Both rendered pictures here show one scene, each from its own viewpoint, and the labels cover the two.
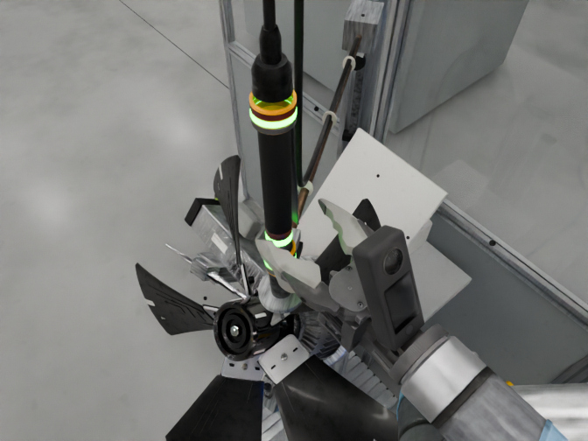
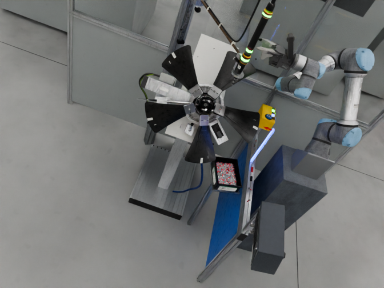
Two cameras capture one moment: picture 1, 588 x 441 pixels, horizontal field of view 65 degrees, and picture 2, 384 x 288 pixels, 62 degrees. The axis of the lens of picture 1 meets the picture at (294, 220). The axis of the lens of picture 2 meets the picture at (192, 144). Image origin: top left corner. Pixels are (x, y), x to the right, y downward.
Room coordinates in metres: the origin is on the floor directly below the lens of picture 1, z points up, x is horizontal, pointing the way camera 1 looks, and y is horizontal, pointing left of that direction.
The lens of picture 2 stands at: (-0.43, 1.30, 2.40)
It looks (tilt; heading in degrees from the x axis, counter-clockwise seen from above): 47 degrees down; 304
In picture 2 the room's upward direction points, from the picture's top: 24 degrees clockwise
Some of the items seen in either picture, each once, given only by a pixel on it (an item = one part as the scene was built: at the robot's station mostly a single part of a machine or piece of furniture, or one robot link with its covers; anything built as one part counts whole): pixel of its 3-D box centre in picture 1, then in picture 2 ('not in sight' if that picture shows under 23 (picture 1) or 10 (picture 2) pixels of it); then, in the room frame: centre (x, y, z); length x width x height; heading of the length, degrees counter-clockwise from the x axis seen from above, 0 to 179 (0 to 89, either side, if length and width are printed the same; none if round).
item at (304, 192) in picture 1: (330, 119); (219, 26); (0.64, -0.06, 1.54); 0.54 x 0.01 x 0.01; 164
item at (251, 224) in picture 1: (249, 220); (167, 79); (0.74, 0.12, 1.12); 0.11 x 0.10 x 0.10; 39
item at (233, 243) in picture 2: not in sight; (216, 260); (-0.27, 0.20, 0.39); 0.04 x 0.04 x 0.78; 39
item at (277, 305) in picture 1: (282, 270); (240, 66); (0.35, 0.02, 1.50); 0.09 x 0.07 x 0.10; 164
